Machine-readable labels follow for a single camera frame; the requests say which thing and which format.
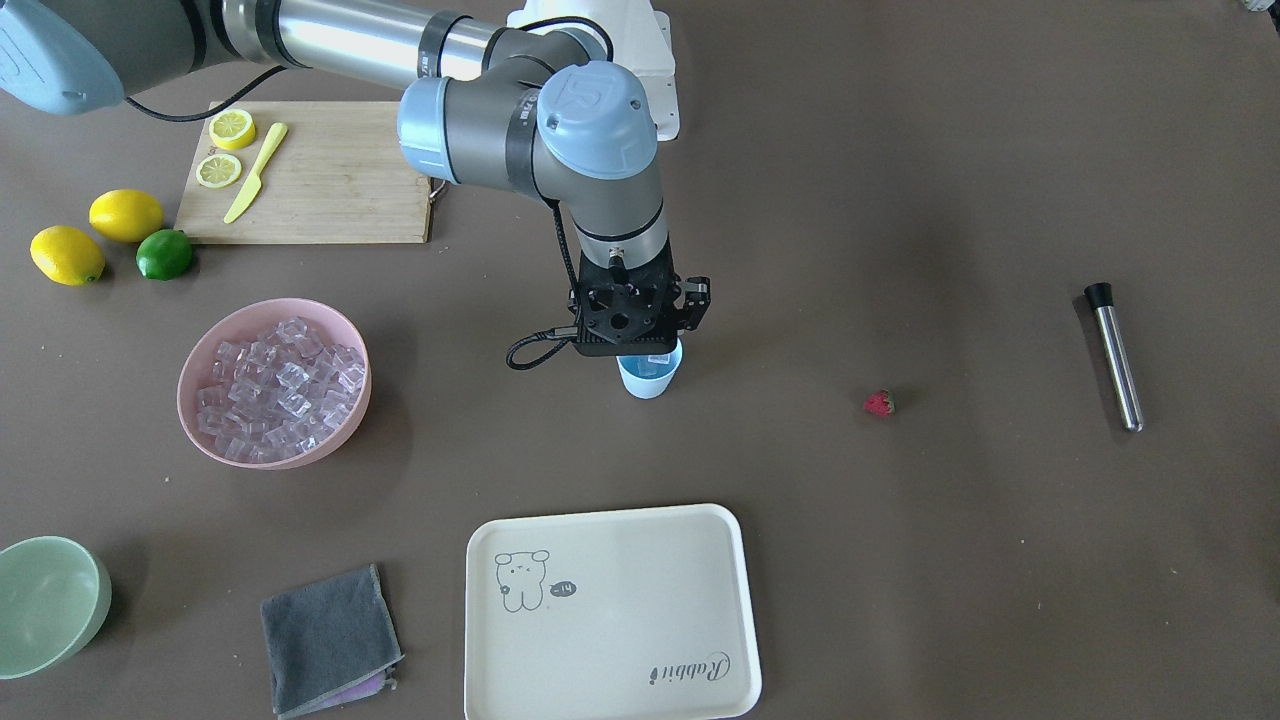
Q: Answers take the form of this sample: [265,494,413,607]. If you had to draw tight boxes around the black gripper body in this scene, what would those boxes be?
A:
[573,250,677,357]

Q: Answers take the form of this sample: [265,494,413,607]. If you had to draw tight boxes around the red strawberry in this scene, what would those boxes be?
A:
[861,388,897,416]

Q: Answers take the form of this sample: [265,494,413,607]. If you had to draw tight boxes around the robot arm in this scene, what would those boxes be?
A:
[1,1,710,357]

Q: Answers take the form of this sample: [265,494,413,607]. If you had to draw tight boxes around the light blue cup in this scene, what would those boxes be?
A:
[616,340,684,398]

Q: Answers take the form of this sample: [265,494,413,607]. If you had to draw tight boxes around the clear ice cubes pile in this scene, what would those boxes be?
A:
[191,315,370,465]

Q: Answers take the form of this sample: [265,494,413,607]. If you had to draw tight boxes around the cream rabbit serving tray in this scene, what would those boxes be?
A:
[463,503,762,719]

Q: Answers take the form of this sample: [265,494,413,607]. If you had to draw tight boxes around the wooden cutting board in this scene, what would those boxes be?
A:
[173,101,439,245]

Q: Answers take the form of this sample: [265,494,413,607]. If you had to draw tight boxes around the pink bowl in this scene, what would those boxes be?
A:
[175,299,372,470]

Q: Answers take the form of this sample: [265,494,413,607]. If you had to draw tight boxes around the yellow plastic knife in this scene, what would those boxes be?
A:
[221,122,289,224]

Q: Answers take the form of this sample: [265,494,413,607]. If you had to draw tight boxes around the lemon half near knife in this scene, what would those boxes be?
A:
[193,152,243,190]

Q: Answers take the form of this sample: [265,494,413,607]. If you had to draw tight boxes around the lemon half at edge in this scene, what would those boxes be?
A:
[207,108,257,151]

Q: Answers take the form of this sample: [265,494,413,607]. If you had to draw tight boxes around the grey folded cloth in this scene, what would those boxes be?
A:
[260,564,404,719]

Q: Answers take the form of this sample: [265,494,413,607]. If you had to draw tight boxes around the green lime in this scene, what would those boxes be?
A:
[134,229,195,281]

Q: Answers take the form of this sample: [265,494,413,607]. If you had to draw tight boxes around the steel muddler black tip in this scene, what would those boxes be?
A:
[1083,282,1146,433]

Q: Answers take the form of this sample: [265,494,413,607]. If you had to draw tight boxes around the whole yellow lemon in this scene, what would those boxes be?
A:
[29,225,108,286]
[88,188,165,243]

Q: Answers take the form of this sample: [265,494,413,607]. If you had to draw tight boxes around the green bowl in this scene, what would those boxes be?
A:
[1,536,113,680]

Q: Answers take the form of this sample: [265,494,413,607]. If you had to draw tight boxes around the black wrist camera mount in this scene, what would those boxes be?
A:
[677,275,710,334]

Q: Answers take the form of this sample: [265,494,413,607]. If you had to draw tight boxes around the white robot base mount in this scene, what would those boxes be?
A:
[507,1,681,142]

